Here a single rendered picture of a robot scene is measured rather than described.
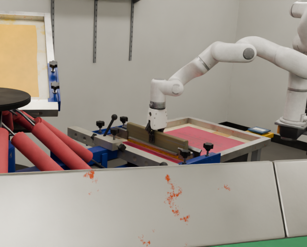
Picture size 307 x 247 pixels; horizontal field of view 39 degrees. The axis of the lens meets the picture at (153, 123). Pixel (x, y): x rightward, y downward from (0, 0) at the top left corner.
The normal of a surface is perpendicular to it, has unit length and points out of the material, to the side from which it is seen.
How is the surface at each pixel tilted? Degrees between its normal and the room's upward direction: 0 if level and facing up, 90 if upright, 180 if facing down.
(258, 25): 90
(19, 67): 32
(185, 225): 58
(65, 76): 90
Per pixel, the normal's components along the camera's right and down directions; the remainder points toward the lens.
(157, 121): 0.72, 0.22
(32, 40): 0.20, -0.68
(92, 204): 0.27, -0.29
